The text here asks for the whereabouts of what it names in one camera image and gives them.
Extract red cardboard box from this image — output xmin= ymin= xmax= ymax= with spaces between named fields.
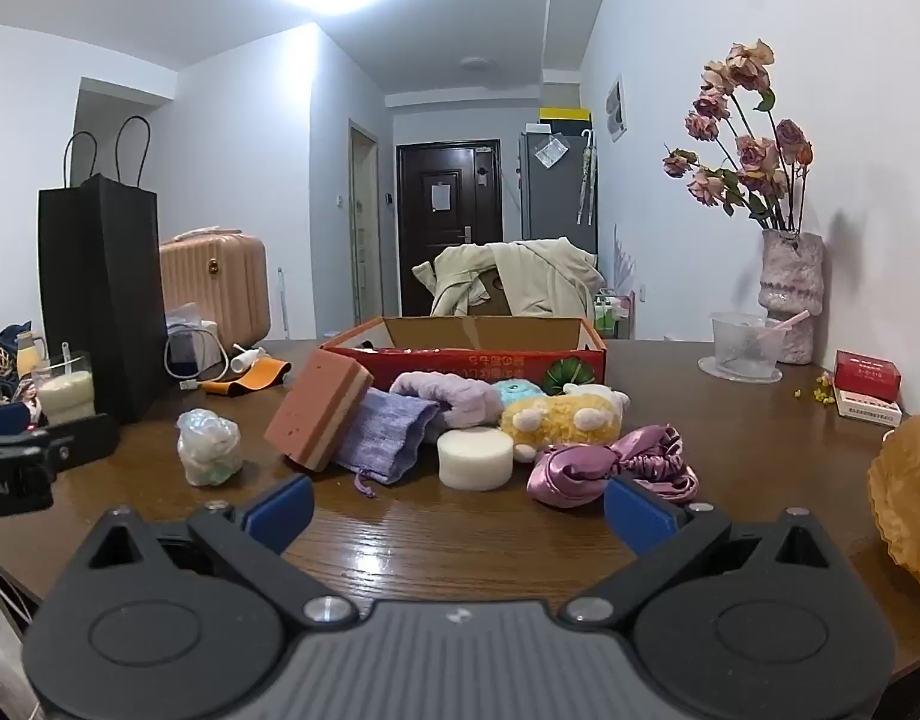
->
xmin=319 ymin=315 xmax=609 ymax=400

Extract purple knitted pouch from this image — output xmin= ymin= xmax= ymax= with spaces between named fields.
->
xmin=332 ymin=390 xmax=442 ymax=500

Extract wall electrical panel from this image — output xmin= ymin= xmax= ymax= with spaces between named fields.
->
xmin=606 ymin=75 xmax=627 ymax=142

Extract clear bag with charger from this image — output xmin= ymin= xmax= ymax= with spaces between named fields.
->
xmin=163 ymin=304 xmax=222 ymax=377

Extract yellow dried flower bits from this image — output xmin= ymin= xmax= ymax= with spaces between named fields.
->
xmin=793 ymin=371 xmax=837 ymax=407

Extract purple fluffy headband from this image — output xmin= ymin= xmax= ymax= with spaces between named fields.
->
xmin=388 ymin=371 xmax=510 ymax=443

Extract glass side door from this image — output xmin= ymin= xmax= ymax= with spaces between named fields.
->
xmin=347 ymin=118 xmax=382 ymax=323

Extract glass jar with white filling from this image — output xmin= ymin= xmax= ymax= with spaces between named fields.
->
xmin=31 ymin=345 xmax=97 ymax=427

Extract storage rack with bottles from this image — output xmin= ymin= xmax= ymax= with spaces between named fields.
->
xmin=591 ymin=289 xmax=637 ymax=338

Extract white round sponge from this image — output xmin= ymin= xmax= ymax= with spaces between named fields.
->
xmin=437 ymin=426 xmax=516 ymax=492

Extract small white box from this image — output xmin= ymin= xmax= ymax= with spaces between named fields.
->
xmin=835 ymin=388 xmax=903 ymax=427

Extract pink straw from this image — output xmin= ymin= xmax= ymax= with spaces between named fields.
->
xmin=752 ymin=310 xmax=812 ymax=340

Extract yellow plush toy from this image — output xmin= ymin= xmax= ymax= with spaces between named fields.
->
xmin=499 ymin=382 xmax=630 ymax=464

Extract yellow and black box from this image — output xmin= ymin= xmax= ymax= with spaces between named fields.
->
xmin=538 ymin=106 xmax=592 ymax=134

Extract small red box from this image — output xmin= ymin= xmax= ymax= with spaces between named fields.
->
xmin=835 ymin=350 xmax=902 ymax=402

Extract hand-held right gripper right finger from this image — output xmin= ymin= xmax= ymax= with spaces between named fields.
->
xmin=559 ymin=475 xmax=867 ymax=631

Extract blue cloth bag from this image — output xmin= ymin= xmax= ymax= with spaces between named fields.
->
xmin=0 ymin=322 xmax=35 ymax=402

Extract pink satin scrunchie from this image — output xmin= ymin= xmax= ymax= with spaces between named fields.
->
xmin=526 ymin=424 xmax=699 ymax=507

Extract clear plastic cup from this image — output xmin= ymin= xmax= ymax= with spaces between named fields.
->
xmin=711 ymin=311 xmax=787 ymax=380

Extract grey refrigerator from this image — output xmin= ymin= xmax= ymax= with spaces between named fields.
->
xmin=520 ymin=131 xmax=600 ymax=248

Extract clear plastic saucer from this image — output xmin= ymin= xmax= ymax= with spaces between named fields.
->
xmin=698 ymin=356 xmax=785 ymax=386

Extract wooden chair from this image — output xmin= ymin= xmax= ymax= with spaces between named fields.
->
xmin=467 ymin=274 xmax=515 ymax=317

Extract orange strap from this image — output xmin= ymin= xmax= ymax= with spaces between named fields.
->
xmin=200 ymin=358 xmax=292 ymax=396

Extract pink suitcase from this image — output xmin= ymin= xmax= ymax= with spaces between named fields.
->
xmin=158 ymin=229 xmax=272 ymax=350

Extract yellow woven basket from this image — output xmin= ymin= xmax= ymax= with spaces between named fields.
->
xmin=867 ymin=414 xmax=920 ymax=601

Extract white charging cable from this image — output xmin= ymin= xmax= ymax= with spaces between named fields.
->
xmin=178 ymin=322 xmax=233 ymax=391

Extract dark brown entrance door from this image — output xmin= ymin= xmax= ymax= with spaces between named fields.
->
xmin=395 ymin=140 xmax=504 ymax=316

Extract black paper bag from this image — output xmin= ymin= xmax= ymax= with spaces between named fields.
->
xmin=38 ymin=116 xmax=170 ymax=425

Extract hanging umbrella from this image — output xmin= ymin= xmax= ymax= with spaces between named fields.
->
xmin=576 ymin=130 xmax=597 ymax=226

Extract beige coat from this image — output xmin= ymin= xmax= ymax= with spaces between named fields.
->
xmin=412 ymin=238 xmax=606 ymax=318

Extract plastic soft ball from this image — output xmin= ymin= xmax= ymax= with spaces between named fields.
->
xmin=176 ymin=409 xmax=245 ymax=487

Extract pink textured vase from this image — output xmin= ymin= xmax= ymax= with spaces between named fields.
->
xmin=756 ymin=229 xmax=827 ymax=366

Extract pink layered sponge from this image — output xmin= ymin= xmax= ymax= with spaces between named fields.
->
xmin=265 ymin=352 xmax=374 ymax=472

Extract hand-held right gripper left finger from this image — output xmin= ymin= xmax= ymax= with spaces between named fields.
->
xmin=50 ymin=474 xmax=361 ymax=632

